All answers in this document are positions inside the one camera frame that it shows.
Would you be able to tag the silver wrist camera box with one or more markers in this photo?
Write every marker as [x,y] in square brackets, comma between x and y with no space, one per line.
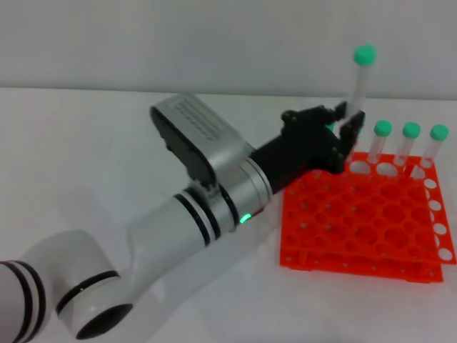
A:
[203,128]

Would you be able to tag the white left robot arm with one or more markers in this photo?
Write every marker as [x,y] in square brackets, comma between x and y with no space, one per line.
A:
[171,228]

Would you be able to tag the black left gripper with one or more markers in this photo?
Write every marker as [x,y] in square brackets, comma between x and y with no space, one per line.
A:
[300,150]

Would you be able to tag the orange test tube rack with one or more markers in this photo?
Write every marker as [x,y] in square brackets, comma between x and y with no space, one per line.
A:
[357,221]

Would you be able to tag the green capped clear test tube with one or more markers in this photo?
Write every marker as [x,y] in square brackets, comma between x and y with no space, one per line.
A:
[410,130]
[361,80]
[438,133]
[332,126]
[382,128]

